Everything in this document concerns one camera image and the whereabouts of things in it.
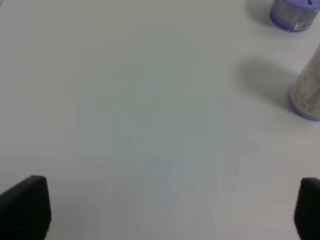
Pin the purple lidded air freshener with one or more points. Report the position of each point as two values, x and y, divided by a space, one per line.
294 15

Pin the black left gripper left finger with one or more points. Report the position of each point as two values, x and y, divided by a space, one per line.
25 210

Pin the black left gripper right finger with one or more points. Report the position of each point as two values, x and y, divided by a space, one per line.
307 210

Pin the purple trash bag roll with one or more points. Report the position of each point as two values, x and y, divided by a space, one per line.
304 95

